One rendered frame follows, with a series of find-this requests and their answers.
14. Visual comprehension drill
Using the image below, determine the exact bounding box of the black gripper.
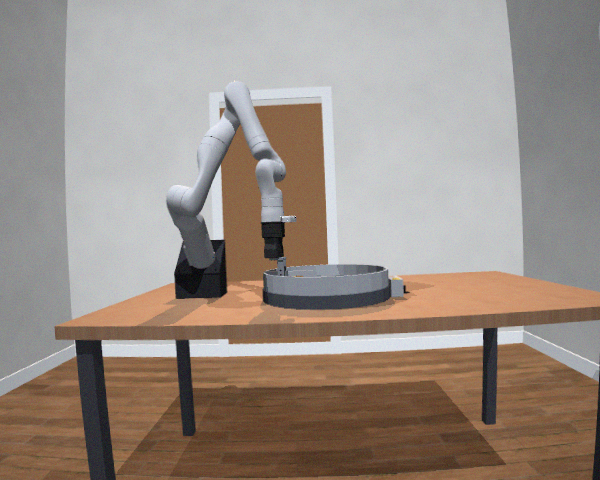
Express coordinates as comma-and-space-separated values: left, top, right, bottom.
261, 206, 297, 276

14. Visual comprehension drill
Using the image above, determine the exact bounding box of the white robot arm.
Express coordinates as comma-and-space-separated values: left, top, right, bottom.
166, 81, 286, 269

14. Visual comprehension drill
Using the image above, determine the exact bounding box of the grey round turntable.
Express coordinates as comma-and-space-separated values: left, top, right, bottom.
263, 264, 409, 310

